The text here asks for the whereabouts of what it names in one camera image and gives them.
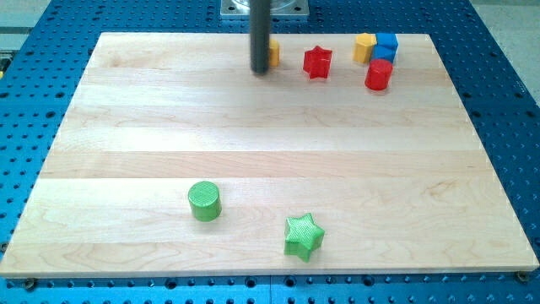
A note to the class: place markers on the yellow heart block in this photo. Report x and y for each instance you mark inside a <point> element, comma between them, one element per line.
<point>274,53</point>

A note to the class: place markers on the green cylinder block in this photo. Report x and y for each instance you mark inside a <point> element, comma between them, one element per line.
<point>204,200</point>

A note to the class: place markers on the green star block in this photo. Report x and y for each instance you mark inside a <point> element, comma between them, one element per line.
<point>302,236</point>

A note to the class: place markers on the light wooden board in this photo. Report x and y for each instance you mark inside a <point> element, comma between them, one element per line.
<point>398,179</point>

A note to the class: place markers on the red star block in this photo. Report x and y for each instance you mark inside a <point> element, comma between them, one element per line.
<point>317,62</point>

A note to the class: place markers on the red cylinder block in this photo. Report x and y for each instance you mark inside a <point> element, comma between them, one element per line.
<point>379,74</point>

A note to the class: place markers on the yellow hexagon block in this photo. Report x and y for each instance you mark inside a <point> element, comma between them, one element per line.
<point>364,44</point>

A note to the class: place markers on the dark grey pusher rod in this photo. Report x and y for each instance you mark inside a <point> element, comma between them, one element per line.
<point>259,26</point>

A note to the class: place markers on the blue cube block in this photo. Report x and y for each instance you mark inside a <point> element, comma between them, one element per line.
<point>385,47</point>

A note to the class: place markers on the blue perforated table plate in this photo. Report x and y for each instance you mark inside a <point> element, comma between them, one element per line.
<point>489,49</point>

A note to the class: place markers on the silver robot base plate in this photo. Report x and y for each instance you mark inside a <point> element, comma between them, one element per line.
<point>241,8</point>

